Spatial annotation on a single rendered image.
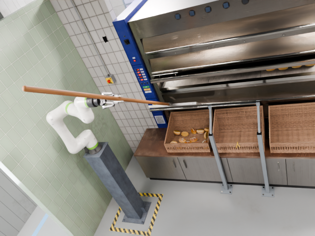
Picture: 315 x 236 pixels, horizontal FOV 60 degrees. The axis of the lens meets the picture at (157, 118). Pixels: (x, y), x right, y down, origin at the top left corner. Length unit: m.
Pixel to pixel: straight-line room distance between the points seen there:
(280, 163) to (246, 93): 0.83
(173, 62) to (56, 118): 1.42
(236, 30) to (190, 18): 0.46
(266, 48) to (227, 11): 0.53
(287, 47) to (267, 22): 0.32
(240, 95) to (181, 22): 1.06
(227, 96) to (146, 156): 1.26
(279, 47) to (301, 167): 1.26
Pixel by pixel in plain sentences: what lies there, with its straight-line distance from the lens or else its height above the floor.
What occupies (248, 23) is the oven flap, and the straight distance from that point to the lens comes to 2.84.
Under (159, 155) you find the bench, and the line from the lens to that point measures 3.44.
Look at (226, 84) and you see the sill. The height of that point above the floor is 1.17.
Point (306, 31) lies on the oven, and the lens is 2.89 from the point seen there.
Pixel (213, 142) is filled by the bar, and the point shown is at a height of 0.85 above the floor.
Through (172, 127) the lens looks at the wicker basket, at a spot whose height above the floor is 0.69.
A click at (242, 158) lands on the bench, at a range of 3.17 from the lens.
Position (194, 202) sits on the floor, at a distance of 3.58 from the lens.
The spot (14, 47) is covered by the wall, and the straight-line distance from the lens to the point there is 3.05.
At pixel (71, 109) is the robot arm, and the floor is 1.85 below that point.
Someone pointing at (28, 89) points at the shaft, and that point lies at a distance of 1.42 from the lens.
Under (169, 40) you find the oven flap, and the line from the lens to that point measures 3.04.
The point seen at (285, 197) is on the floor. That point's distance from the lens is 3.50.
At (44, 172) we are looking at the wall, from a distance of 3.16.
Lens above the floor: 2.89
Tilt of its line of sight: 35 degrees down
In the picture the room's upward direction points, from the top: 23 degrees counter-clockwise
